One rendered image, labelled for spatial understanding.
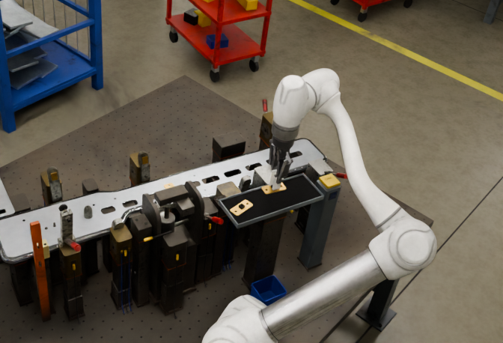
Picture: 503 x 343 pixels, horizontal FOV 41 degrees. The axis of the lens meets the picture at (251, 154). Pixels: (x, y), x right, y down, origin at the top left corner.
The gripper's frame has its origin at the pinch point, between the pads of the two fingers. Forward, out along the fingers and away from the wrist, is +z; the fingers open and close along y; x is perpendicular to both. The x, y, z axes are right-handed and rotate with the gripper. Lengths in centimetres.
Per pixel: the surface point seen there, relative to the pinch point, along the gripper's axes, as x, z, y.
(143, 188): 35, 26, 37
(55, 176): 67, 17, 44
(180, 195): 31.4, 7.6, 10.4
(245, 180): 1.3, 15.7, 18.3
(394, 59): -250, 125, 226
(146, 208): 42.8, 12.4, 12.9
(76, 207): 62, 26, 35
